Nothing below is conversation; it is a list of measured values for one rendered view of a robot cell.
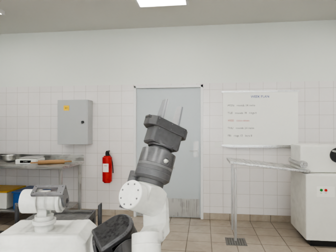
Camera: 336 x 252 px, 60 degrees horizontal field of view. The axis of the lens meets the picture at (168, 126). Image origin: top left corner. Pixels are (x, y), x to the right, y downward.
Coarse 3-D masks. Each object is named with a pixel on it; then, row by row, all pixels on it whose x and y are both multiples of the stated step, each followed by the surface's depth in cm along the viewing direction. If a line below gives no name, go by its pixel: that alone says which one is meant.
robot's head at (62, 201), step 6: (36, 186) 80; (42, 186) 80; (48, 186) 80; (54, 186) 80; (60, 186) 80; (36, 192) 79; (42, 192) 79; (48, 192) 79; (54, 192) 79; (60, 192) 79; (66, 192) 82; (60, 198) 79; (66, 198) 83; (60, 204) 80; (66, 204) 82; (60, 210) 81
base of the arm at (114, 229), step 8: (112, 216) 85; (120, 216) 84; (128, 216) 83; (104, 224) 84; (112, 224) 83; (120, 224) 82; (128, 224) 81; (96, 232) 82; (104, 232) 81; (112, 232) 80; (120, 232) 79; (128, 232) 79; (96, 240) 80; (104, 240) 78; (112, 240) 77; (120, 240) 78; (104, 248) 76
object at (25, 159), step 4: (24, 156) 445; (28, 156) 445; (32, 156) 445; (36, 156) 445; (40, 156) 445; (16, 160) 421; (20, 160) 420; (24, 160) 420; (28, 160) 420; (32, 160) 421; (36, 160) 424
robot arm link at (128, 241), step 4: (132, 232) 81; (124, 240) 79; (128, 240) 79; (120, 244) 77; (124, 244) 77; (128, 244) 77; (112, 248) 80; (116, 248) 77; (120, 248) 76; (124, 248) 76; (128, 248) 76
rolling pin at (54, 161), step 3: (54, 159) 425; (57, 159) 425; (60, 159) 427; (63, 159) 428; (30, 162) 412; (33, 162) 413; (36, 162) 415; (39, 162) 414; (42, 162) 416; (45, 162) 417; (48, 162) 419; (51, 162) 420; (54, 162) 422; (57, 162) 423; (60, 162) 425; (63, 162) 427
